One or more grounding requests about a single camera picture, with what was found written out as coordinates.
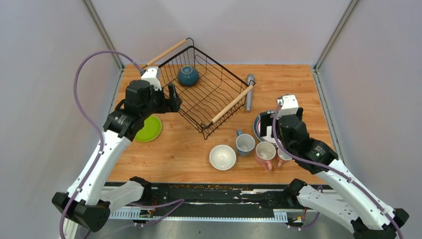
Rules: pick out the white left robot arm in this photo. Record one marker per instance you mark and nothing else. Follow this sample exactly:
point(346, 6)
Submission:
point(84, 202)

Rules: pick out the black wire dish rack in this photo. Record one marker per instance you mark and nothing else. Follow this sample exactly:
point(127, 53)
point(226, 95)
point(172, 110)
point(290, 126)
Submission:
point(217, 95)

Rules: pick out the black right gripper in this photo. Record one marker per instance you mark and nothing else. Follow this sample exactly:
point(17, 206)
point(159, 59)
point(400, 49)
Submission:
point(266, 119)

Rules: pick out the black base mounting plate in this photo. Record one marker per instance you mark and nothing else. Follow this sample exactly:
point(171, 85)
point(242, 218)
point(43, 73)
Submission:
point(222, 200)

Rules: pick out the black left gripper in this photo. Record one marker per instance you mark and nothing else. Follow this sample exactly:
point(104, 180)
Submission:
point(171, 104)

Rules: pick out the lime green plate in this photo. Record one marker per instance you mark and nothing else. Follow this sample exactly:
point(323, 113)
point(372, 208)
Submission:
point(151, 130)

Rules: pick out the small mauve cup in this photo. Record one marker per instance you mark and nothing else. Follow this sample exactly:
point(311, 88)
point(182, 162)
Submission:
point(282, 157)

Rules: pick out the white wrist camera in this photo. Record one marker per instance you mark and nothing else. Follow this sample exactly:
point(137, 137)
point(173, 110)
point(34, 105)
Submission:
point(288, 105)
point(152, 75)

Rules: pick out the beige ceramic bowl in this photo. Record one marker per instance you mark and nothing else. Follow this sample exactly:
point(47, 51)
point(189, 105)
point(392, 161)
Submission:
point(222, 157)

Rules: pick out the dark blue ceramic bowl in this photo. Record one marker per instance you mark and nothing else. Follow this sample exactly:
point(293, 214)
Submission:
point(188, 76)

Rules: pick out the pink cup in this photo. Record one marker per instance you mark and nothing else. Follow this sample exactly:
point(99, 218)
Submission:
point(264, 154)

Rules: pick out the grey cylindrical handle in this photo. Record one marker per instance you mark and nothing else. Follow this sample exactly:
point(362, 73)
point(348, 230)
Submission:
point(250, 92)

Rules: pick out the light blue mug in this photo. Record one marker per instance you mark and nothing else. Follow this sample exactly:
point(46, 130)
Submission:
point(244, 143)

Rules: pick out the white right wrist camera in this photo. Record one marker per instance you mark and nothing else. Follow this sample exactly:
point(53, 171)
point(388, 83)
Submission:
point(288, 105)

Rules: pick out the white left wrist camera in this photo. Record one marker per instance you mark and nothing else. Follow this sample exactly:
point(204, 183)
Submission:
point(152, 75)

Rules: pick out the white plate dark striped rim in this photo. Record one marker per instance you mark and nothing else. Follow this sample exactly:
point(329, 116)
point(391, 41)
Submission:
point(269, 137)

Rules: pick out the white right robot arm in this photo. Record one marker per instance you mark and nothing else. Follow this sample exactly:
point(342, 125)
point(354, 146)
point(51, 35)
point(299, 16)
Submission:
point(361, 212)

